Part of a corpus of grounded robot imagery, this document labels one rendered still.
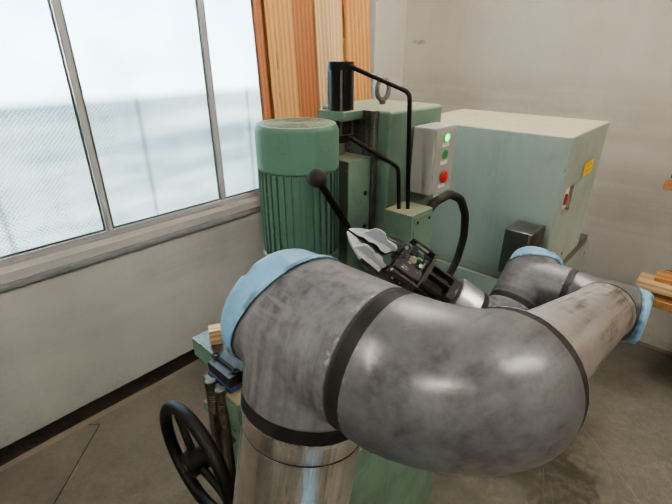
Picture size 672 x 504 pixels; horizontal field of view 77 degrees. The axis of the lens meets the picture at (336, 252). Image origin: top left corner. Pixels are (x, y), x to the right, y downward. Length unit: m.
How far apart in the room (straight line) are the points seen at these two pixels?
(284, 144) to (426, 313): 0.62
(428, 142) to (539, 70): 2.04
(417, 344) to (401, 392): 0.03
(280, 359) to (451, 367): 0.12
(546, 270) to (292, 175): 0.50
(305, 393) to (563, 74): 2.80
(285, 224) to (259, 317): 0.58
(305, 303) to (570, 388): 0.18
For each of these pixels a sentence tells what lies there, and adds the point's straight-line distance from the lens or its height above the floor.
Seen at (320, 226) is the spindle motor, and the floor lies 1.30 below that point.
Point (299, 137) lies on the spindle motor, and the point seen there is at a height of 1.49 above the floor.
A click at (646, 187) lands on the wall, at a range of 2.97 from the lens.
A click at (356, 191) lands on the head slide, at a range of 1.00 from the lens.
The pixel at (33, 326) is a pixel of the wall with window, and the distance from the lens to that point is 2.21.
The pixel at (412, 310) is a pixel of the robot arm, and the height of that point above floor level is 1.48.
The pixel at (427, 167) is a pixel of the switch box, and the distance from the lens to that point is 1.06.
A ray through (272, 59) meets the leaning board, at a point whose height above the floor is 1.61.
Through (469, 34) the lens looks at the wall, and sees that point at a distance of 3.22.
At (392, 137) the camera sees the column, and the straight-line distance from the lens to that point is 1.00.
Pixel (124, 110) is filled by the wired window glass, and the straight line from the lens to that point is 2.19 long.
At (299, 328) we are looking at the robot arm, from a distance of 0.31.
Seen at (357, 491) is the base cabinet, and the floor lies 0.60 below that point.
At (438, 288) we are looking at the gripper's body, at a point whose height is 1.27.
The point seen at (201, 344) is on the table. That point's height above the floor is 0.90.
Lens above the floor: 1.64
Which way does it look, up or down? 25 degrees down
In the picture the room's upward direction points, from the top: straight up
